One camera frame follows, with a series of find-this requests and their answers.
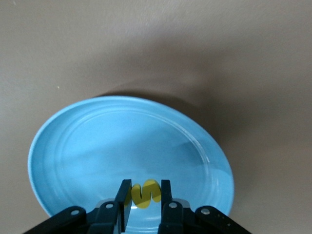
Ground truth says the yellow foam letter s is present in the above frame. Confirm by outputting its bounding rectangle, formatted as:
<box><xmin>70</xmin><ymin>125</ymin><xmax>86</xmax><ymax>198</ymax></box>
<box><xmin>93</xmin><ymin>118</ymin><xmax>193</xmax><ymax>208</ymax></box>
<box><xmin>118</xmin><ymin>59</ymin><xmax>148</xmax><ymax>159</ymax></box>
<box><xmin>124</xmin><ymin>179</ymin><xmax>162</xmax><ymax>210</ymax></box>

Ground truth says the blue round plate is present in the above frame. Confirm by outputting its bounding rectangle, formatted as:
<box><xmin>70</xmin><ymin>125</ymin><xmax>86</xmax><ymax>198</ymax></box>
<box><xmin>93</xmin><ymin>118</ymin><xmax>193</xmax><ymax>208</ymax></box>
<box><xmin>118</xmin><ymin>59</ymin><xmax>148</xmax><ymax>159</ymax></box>
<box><xmin>27</xmin><ymin>95</ymin><xmax>235</xmax><ymax>234</ymax></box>

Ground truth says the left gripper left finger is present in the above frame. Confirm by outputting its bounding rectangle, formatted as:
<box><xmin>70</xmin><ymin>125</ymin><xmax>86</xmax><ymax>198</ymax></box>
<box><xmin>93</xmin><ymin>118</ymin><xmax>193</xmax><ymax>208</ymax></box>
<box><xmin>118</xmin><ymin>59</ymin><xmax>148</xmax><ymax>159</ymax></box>
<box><xmin>24</xmin><ymin>179</ymin><xmax>133</xmax><ymax>234</ymax></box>

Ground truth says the brown table cover mat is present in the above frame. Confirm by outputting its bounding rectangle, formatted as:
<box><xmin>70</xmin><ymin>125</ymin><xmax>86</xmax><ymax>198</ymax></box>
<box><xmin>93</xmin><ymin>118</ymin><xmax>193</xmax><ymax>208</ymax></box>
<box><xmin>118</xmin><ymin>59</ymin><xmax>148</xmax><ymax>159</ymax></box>
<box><xmin>0</xmin><ymin>0</ymin><xmax>312</xmax><ymax>234</ymax></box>

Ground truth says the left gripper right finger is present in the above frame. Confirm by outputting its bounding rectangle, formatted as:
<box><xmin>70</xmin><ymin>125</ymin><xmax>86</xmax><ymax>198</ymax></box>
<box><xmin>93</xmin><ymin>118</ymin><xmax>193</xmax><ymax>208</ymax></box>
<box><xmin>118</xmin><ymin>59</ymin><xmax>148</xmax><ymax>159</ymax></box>
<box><xmin>157</xmin><ymin>179</ymin><xmax>253</xmax><ymax>234</ymax></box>

